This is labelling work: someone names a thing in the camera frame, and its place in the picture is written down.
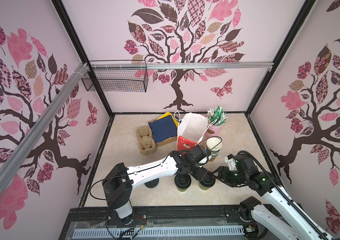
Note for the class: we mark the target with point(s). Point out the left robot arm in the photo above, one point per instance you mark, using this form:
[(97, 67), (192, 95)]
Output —
[(121, 180)]

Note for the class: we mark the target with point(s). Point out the white cable duct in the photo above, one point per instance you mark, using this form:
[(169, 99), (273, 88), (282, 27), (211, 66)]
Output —
[(157, 233)]

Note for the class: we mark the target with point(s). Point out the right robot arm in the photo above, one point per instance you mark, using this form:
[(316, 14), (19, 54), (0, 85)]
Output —
[(293, 223)]

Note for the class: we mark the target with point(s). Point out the pink straw holder cup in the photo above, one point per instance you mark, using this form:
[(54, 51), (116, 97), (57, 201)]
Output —
[(212, 131)]

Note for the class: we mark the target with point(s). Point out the stack of black lids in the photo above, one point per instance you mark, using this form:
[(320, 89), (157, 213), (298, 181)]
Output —
[(152, 184)]

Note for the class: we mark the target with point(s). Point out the navy napkin stack box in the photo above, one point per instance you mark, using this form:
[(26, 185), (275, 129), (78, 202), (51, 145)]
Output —
[(164, 129)]

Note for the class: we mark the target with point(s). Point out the green paper cup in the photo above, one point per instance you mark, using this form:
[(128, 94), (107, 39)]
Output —
[(204, 188), (181, 188)]

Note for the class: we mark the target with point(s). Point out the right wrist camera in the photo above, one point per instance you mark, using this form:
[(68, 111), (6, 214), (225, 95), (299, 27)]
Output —
[(231, 162)]

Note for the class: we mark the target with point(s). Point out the black cup lid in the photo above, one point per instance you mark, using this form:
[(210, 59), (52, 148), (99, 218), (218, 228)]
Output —
[(183, 180), (208, 181)]

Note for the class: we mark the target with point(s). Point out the aluminium rail left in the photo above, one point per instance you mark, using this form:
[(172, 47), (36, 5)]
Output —
[(11, 166)]

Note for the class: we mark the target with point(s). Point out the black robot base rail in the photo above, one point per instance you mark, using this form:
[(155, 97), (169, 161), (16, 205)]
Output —
[(168, 216)]

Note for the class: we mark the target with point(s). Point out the aluminium rail back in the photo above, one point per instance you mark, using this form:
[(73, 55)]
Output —
[(181, 66)]

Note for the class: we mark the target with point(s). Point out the stack of paper cups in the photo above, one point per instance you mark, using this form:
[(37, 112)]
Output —
[(214, 146)]

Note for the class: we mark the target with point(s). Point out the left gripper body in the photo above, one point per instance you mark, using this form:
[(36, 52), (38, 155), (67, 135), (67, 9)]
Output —
[(196, 171)]

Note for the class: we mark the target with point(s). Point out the white red paper bag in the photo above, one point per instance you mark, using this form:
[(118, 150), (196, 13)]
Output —
[(191, 131)]

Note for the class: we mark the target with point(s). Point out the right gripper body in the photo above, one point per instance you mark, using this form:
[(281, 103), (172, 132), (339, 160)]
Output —
[(232, 177)]

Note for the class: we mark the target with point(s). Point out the aluminium rail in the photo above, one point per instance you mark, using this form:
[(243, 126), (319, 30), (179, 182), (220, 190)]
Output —
[(11, 166), (181, 66)]

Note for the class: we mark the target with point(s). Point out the black wire basket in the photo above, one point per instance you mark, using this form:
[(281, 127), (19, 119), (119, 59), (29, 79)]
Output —
[(117, 76)]

